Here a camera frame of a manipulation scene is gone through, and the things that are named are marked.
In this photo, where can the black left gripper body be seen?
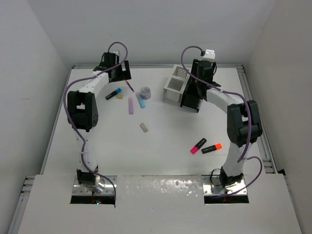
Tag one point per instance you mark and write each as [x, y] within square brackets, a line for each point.
[121, 75]

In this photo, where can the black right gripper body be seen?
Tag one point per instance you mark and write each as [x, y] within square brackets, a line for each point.
[195, 68]

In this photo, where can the double-ended pink blue marker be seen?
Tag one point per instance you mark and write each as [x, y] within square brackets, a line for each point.
[131, 88]

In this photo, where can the blue and black highlighter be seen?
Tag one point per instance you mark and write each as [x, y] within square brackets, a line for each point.
[112, 94]

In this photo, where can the pastel pink highlighter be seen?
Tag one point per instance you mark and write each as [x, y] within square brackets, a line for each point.
[130, 105]

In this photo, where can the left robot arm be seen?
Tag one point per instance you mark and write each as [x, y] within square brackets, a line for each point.
[82, 112]

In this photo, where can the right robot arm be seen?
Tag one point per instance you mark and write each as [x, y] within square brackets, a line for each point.
[243, 119]

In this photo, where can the black slotted organizer container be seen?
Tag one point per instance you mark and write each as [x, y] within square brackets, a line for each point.
[190, 97]

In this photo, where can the white slotted organizer container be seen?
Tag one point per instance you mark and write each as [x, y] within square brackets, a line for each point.
[175, 85]

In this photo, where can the clear jar of paperclips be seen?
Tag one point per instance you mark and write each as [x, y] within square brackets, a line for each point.
[145, 93]

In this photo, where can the pastel blue highlighter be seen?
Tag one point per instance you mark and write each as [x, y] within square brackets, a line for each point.
[140, 100]

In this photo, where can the white dirty eraser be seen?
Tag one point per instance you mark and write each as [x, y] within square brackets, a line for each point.
[143, 127]

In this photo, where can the orange and black highlighter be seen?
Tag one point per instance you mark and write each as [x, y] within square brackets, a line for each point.
[211, 148]

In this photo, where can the pink and black highlighter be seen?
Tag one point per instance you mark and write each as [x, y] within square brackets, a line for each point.
[198, 145]

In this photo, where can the white front panel board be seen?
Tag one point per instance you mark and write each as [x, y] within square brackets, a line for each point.
[159, 205]

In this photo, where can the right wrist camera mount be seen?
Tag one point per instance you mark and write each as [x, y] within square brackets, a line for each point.
[208, 55]

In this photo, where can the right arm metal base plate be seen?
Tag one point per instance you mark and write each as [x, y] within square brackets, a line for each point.
[212, 187]

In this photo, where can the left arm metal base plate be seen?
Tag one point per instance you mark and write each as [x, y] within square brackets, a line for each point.
[102, 188]

